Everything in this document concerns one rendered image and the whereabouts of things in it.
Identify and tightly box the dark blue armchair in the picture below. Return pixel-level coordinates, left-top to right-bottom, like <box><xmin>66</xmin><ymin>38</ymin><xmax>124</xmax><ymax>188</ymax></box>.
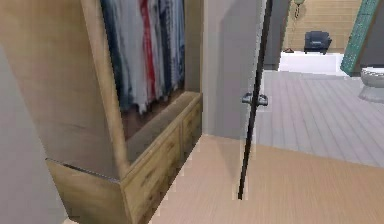
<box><xmin>303</xmin><ymin>30</ymin><xmax>333</xmax><ymax>56</ymax></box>

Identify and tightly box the hanging clothes row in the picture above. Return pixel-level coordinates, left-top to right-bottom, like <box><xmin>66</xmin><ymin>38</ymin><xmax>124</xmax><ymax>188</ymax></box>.
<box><xmin>100</xmin><ymin>0</ymin><xmax>186</xmax><ymax>114</ymax></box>

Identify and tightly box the green hanging wall lamp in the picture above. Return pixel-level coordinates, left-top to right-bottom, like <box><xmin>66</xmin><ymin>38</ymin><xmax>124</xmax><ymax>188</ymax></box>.
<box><xmin>292</xmin><ymin>0</ymin><xmax>305</xmax><ymax>19</ymax></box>

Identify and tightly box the light wooden wardrobe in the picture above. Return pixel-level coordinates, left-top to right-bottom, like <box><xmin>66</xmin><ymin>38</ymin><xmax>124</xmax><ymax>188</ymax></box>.
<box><xmin>0</xmin><ymin>0</ymin><xmax>204</xmax><ymax>224</ymax></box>

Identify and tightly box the grey door handle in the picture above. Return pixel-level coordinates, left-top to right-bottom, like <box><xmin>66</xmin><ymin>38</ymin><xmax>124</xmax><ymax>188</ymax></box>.
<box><xmin>241</xmin><ymin>92</ymin><xmax>269</xmax><ymax>108</ymax></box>

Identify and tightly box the black edged room door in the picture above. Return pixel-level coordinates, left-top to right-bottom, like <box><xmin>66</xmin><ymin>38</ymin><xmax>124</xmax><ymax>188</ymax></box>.
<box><xmin>237</xmin><ymin>0</ymin><xmax>274</xmax><ymax>201</ymax></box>

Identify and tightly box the teal patterned panel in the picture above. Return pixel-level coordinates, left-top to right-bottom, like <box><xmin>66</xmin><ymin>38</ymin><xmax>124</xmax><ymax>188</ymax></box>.
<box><xmin>339</xmin><ymin>0</ymin><xmax>381</xmax><ymax>77</ymax></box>

